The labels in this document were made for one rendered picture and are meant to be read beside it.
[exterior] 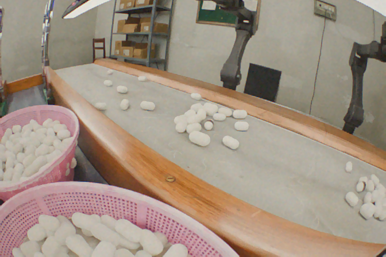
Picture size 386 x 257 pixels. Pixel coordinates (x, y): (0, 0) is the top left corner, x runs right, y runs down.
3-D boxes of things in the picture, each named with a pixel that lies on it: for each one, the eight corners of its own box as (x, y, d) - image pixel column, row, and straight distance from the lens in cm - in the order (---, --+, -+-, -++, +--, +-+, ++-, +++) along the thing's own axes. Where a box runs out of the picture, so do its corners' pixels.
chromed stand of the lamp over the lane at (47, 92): (77, 87, 91) (82, -4, 90) (91, 98, 72) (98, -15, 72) (43, 96, 87) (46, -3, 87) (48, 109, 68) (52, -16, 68)
